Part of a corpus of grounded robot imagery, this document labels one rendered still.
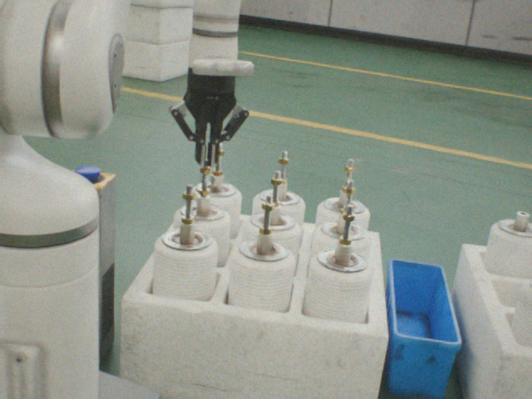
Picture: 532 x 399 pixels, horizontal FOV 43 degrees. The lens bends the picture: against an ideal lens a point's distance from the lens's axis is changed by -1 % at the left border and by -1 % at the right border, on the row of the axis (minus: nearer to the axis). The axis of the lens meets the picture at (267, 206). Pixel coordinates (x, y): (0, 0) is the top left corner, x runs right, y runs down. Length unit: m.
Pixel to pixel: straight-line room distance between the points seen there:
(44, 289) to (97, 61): 0.16
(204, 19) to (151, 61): 2.46
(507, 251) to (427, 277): 0.21
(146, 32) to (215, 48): 2.46
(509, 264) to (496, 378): 0.28
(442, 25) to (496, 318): 4.96
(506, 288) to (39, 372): 0.89
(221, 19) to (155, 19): 2.43
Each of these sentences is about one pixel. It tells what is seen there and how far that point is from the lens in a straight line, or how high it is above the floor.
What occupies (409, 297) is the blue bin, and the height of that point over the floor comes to 0.04.
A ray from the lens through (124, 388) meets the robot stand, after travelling 0.63.
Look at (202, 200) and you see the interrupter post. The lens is 1.12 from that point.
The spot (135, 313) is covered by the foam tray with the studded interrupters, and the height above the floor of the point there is 0.16.
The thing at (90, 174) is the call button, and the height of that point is 0.33.
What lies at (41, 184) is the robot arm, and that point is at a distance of 0.49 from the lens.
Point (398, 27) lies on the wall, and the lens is 6.01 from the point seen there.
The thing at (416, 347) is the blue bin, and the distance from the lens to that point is 1.13.
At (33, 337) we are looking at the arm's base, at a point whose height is 0.40.
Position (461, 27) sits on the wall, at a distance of 5.92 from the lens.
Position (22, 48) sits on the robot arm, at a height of 0.60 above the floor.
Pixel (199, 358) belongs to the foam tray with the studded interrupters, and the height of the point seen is 0.10.
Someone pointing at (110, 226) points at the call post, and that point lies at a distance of 1.11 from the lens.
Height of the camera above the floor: 0.67
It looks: 21 degrees down
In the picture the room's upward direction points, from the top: 6 degrees clockwise
